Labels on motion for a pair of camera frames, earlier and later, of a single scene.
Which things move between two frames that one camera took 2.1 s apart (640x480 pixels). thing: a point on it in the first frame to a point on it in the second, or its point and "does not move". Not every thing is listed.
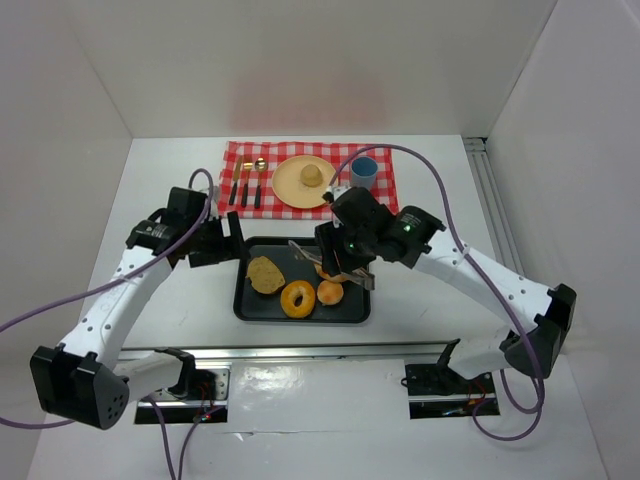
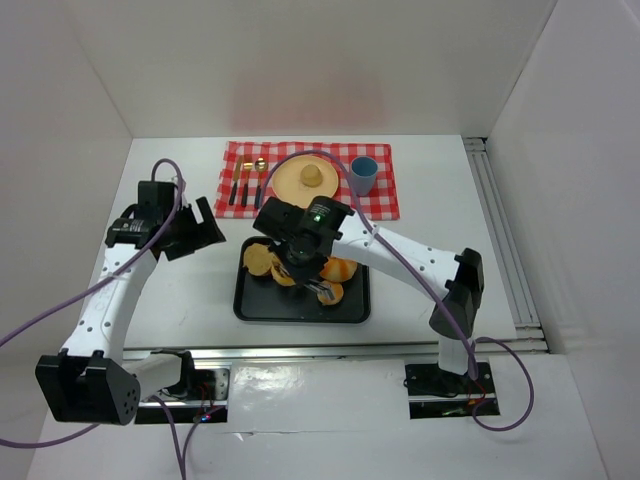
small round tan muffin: (311, 175) does not move
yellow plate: (287, 185) does not move
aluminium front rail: (372, 352) does not move
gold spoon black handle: (260, 166) does not move
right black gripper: (326, 248) to (304, 273)
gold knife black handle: (236, 179) does not move
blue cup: (364, 172) does not move
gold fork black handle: (248, 166) does not move
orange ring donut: (289, 294) to (281, 274)
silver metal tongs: (355, 275) to (321, 286)
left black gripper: (228, 240) to (190, 236)
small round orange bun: (329, 292) does not move
